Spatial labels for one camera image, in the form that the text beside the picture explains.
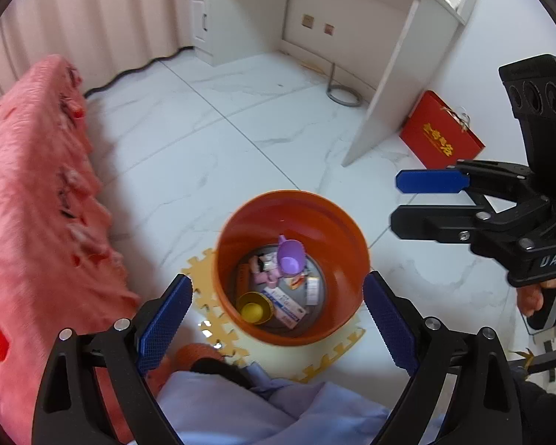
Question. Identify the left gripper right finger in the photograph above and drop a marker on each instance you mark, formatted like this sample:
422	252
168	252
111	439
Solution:
483	408

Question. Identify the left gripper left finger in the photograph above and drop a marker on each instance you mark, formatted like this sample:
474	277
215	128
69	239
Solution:
70	408

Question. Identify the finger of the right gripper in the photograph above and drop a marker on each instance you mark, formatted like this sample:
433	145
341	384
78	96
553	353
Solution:
443	224
506	181

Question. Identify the purple silicone cup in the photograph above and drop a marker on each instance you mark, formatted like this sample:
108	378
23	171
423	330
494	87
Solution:
291	256

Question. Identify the white blue medicine box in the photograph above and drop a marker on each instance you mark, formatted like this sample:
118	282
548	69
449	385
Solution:
286	310

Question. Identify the pink plastic roller toy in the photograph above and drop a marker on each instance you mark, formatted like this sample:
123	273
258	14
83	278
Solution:
272	272

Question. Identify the red cylindrical paper can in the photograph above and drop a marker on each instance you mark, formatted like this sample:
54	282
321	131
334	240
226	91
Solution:
255	307

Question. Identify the small blue white carton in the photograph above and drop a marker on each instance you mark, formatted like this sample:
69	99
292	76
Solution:
312	289

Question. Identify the hello kitty plush toy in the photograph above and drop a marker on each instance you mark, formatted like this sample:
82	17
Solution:
257	265

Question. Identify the dark red gourd toy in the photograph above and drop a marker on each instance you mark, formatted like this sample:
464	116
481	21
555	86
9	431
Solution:
242	279

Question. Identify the orange trash bin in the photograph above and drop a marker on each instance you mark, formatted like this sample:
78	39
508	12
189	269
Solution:
336	253

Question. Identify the red gift bag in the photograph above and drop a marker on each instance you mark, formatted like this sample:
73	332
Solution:
437	135

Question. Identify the person's light blue trousers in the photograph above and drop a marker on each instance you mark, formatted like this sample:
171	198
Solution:
210	409

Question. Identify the bed with pink blanket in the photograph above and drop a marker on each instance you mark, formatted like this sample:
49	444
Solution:
57	267

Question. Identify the white desk cabinet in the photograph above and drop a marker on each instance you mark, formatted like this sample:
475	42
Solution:
388	51

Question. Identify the pink pleated curtain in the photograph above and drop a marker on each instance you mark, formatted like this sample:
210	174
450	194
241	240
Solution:
102	38

